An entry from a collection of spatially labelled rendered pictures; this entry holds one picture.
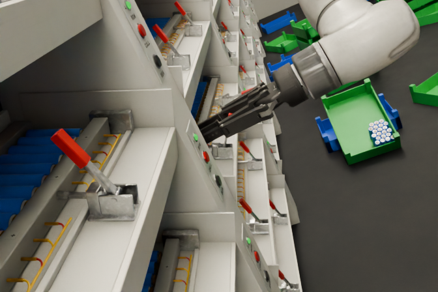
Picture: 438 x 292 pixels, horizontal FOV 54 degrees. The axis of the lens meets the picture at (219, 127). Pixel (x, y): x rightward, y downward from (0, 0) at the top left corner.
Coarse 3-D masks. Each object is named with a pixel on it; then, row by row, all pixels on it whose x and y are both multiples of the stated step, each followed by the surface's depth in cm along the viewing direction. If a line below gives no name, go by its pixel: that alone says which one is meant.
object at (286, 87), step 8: (288, 64) 75; (272, 72) 77; (280, 72) 75; (288, 72) 74; (280, 80) 74; (288, 80) 74; (296, 80) 73; (272, 88) 78; (280, 88) 74; (288, 88) 74; (296, 88) 74; (264, 96) 76; (272, 96) 74; (280, 96) 74; (288, 96) 74; (296, 96) 74; (304, 96) 75; (256, 104) 77; (280, 104) 75; (288, 104) 76; (296, 104) 76
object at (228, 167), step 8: (208, 72) 123; (216, 72) 123; (224, 72) 123; (232, 72) 123; (200, 80) 124; (208, 80) 122; (224, 80) 124; (232, 80) 124; (208, 88) 121; (224, 88) 120; (232, 88) 120; (224, 136) 92; (232, 136) 92; (208, 144) 89; (216, 160) 82; (224, 160) 82; (232, 160) 82; (224, 168) 80; (232, 168) 79; (224, 176) 67; (232, 176) 67; (232, 184) 68; (232, 192) 69
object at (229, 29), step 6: (222, 24) 168; (228, 24) 186; (234, 24) 186; (222, 30) 186; (228, 30) 170; (234, 30) 187; (222, 36) 171; (228, 36) 170; (234, 36) 170; (228, 42) 169; (234, 42) 169; (228, 48) 161; (234, 48) 160; (234, 54) 146; (234, 60) 131
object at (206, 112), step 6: (216, 78) 121; (210, 84) 116; (216, 84) 118; (210, 90) 112; (216, 90) 117; (222, 90) 116; (210, 96) 108; (204, 102) 104; (210, 102) 104; (204, 108) 101; (210, 108) 102; (204, 114) 97; (210, 114) 101; (204, 120) 94; (210, 144) 87
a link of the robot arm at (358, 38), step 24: (336, 0) 75; (360, 0) 73; (336, 24) 72; (360, 24) 69; (384, 24) 68; (408, 24) 68; (336, 48) 70; (360, 48) 69; (384, 48) 69; (408, 48) 70; (336, 72) 71; (360, 72) 71
